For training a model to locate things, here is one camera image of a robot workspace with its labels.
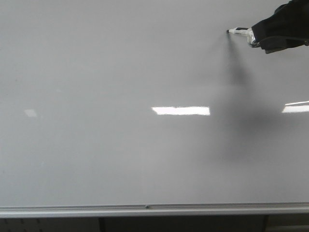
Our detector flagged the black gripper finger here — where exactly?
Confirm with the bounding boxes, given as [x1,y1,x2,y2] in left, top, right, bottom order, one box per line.
[252,0,309,41]
[259,37,309,54]

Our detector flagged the black and white marker pen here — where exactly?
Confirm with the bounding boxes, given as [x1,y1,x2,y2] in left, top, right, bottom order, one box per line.
[226,27,260,48]

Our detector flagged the white whiteboard with aluminium frame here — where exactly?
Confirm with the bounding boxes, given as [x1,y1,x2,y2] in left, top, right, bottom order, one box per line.
[0,0,309,218]

